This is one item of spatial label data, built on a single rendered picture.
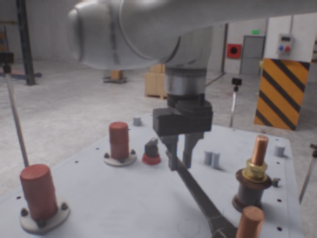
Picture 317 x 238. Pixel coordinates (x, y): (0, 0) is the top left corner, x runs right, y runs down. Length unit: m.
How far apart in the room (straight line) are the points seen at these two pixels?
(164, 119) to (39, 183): 0.31
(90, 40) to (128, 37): 0.05
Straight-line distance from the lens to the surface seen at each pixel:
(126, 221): 0.58
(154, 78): 6.71
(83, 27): 0.30
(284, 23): 5.14
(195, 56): 0.42
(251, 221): 0.32
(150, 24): 0.28
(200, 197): 0.47
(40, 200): 0.57
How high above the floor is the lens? 1.78
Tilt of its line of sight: 20 degrees down
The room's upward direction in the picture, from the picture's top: 1 degrees clockwise
